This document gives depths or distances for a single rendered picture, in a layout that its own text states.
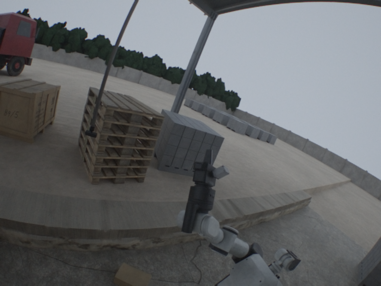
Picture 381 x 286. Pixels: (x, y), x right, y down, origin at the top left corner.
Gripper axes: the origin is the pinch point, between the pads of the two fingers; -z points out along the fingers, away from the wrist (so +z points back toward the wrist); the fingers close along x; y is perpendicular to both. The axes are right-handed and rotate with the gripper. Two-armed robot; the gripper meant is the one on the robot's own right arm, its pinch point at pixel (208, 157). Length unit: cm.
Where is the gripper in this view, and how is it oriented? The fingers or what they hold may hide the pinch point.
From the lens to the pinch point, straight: 65.0
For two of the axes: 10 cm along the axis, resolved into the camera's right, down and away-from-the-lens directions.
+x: -5.2, -3.6, -7.8
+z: -1.9, 9.3, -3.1
